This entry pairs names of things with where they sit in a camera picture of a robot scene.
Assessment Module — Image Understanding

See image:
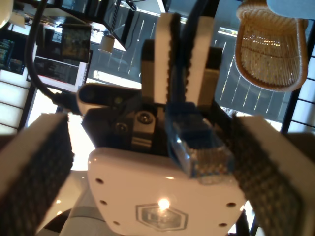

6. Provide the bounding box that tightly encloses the blue network cable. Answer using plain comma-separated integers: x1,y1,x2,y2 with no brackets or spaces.
164,0,235,185

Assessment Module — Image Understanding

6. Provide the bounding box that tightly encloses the tan paper cup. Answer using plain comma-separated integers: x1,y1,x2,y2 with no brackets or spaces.
98,35,116,54

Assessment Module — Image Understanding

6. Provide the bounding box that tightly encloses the wicker chair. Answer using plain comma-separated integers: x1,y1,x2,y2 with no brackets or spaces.
235,3,310,93

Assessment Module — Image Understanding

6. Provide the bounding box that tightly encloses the dark computer monitor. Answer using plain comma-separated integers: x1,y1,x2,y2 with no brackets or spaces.
26,49,93,93
0,38,27,76

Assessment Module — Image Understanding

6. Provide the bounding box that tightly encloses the gripper camera bar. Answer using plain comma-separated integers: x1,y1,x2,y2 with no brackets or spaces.
76,83,142,116

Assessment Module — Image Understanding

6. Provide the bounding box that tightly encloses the black camera cable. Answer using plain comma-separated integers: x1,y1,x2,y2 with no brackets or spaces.
26,0,81,115

